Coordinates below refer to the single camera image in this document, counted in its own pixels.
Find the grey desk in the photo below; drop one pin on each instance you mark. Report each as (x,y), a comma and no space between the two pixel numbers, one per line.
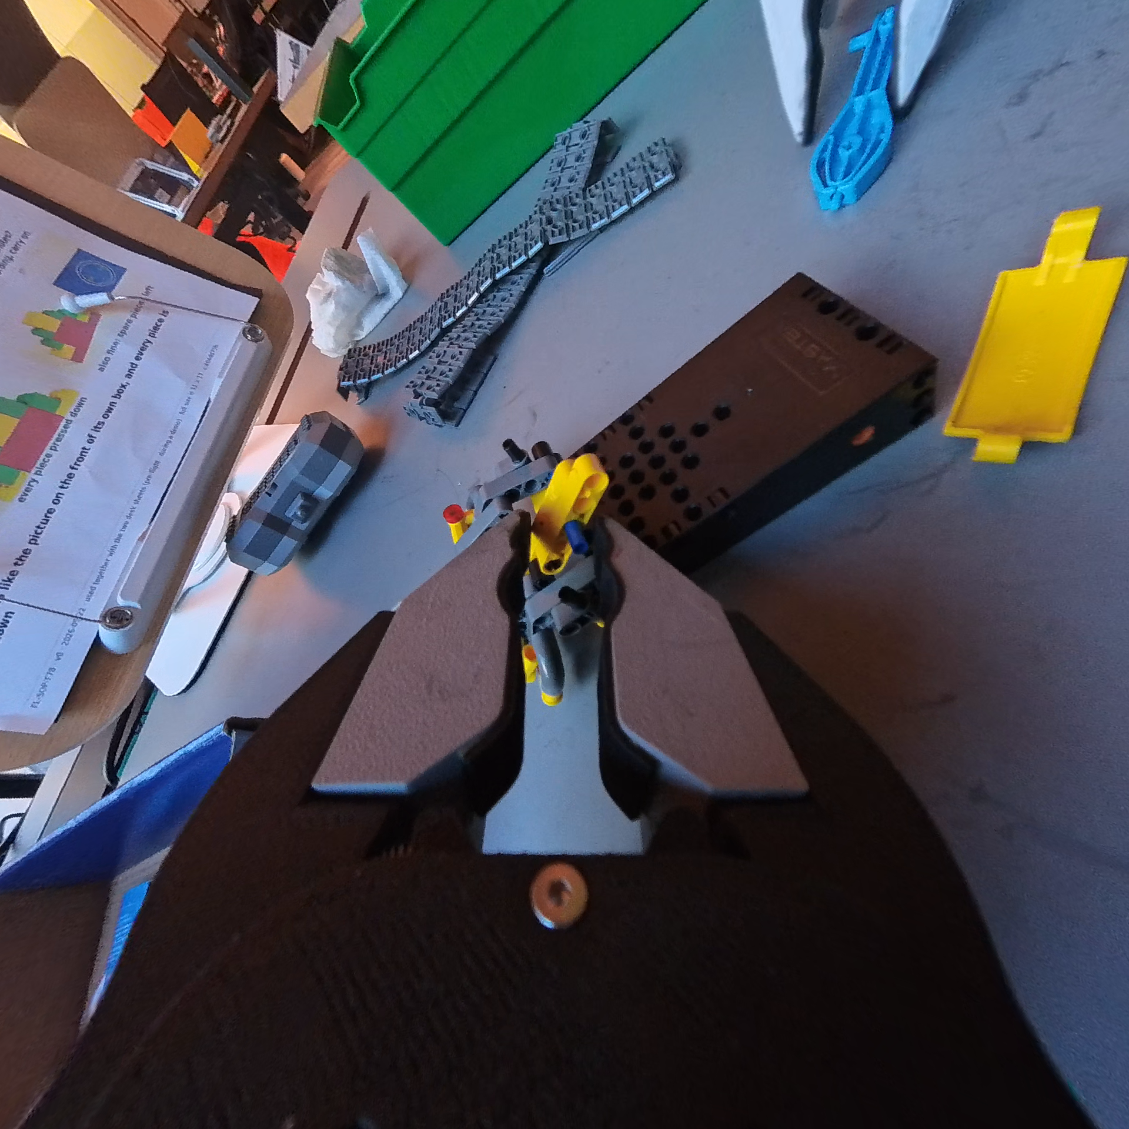
(926,663)

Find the yellow scoop piece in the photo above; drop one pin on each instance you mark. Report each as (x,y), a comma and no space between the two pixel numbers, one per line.
(1032,354)

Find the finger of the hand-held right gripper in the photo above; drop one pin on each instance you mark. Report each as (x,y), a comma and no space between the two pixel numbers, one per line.
(793,54)
(921,35)

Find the yellow plastic container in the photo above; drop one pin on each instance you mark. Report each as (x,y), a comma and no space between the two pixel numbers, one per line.
(191,141)

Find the printed instruction sheet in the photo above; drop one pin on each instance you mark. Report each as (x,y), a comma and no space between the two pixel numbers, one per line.
(106,441)

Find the wooden display board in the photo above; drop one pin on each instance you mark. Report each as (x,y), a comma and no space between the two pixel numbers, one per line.
(265,291)

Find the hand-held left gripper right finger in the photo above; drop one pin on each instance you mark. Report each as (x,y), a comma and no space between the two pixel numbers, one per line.
(705,697)

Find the brown rounded panel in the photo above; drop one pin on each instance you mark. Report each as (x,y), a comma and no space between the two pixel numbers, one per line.
(79,124)

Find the brown background table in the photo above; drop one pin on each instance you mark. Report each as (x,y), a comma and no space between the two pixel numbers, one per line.
(237,141)

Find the orange plastic container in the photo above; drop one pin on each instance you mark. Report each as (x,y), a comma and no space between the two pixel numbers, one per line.
(152,120)

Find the clear display case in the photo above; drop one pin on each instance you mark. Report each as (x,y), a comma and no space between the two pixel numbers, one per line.
(159,185)

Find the white stand base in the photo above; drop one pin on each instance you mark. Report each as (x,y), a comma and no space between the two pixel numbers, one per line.
(203,635)

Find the black perforated brick model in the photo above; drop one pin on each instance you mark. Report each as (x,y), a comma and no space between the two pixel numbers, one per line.
(776,415)

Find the blue brick separator tool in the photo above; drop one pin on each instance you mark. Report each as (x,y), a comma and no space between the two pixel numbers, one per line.
(851,151)

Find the dark blue cardboard box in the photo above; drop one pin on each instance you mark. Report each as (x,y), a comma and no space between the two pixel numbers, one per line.
(106,821)

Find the green storage bin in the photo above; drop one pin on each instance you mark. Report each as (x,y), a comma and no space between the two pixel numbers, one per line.
(493,107)

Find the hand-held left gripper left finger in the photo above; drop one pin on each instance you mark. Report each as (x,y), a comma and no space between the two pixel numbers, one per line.
(415,688)

